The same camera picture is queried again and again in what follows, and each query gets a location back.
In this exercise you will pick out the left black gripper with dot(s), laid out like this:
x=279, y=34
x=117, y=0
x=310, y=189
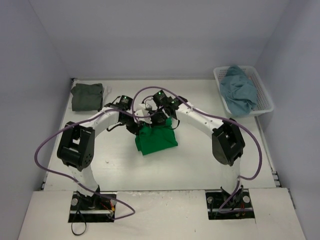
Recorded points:
x=133, y=126

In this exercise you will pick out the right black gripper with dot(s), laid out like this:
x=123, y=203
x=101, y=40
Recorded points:
x=160, y=119

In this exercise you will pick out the grey green t shirt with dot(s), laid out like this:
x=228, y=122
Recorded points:
x=87, y=97

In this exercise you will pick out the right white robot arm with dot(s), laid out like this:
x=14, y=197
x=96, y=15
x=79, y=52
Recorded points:
x=226, y=138

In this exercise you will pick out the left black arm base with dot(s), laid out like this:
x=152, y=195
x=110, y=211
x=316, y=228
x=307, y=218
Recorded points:
x=91, y=209

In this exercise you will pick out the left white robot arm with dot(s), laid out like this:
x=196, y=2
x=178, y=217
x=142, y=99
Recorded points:
x=77, y=143

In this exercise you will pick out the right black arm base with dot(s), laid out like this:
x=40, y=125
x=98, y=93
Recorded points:
x=237, y=208

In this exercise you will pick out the blue t shirt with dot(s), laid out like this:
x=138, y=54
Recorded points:
x=238, y=91

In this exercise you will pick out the white laundry basket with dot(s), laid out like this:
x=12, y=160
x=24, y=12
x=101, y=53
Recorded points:
x=264, y=101

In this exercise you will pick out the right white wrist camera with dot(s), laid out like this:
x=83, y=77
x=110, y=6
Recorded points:
x=148, y=104

